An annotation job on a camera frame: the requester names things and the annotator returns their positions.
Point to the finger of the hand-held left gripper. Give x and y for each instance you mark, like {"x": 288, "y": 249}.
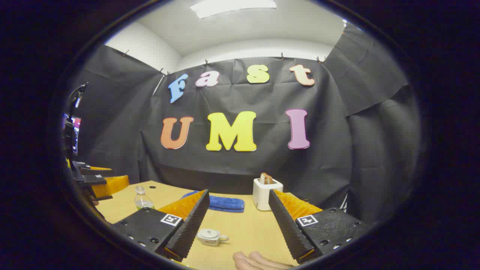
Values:
{"x": 84, "y": 168}
{"x": 112, "y": 183}

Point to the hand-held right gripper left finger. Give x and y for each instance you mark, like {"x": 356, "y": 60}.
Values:
{"x": 191, "y": 228}

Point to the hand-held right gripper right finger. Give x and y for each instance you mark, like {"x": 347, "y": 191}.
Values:
{"x": 285, "y": 225}

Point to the white teacup lid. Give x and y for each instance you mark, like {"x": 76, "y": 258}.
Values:
{"x": 209, "y": 232}

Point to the white floral teacup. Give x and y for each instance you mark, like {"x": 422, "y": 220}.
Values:
{"x": 210, "y": 240}

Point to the green label water bottle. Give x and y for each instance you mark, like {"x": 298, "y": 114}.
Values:
{"x": 143, "y": 198}

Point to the computer monitor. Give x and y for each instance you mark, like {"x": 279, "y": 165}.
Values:
{"x": 77, "y": 135}

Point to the white toaster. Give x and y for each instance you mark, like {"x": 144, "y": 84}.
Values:
{"x": 262, "y": 195}

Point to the blue towel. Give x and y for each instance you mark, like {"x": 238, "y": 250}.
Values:
{"x": 225, "y": 203}

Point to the bread slice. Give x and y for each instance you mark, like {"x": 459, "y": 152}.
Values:
{"x": 266, "y": 179}

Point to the black backdrop cloth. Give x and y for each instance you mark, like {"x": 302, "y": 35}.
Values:
{"x": 262, "y": 168}

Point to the white patterned dark cloth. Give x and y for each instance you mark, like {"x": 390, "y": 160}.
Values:
{"x": 344, "y": 202}

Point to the ceiling light panel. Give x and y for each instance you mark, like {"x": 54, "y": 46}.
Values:
{"x": 232, "y": 7}

